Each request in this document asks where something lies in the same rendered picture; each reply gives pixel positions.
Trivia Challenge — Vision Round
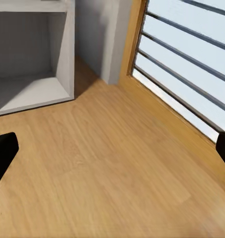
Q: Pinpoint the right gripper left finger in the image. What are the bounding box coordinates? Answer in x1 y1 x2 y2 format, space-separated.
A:
0 132 19 180

